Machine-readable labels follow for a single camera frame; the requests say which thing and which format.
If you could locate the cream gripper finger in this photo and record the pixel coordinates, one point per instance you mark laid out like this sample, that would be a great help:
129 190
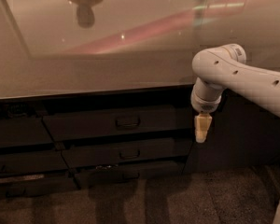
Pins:
202 124

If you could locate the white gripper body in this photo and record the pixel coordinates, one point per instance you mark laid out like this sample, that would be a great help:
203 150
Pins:
205 106

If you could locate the dark top drawer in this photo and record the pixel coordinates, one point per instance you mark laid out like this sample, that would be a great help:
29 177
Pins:
99 123

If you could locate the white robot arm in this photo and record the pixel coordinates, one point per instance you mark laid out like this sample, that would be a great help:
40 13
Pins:
224 69

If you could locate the dark bottom drawer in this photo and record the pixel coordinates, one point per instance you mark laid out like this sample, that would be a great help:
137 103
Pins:
127 172

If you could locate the dark right cabinet door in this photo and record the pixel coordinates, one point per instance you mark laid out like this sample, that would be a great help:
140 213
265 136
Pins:
241 134

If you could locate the dark left cabinet drawers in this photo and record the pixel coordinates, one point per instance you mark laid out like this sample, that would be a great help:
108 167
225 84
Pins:
31 163

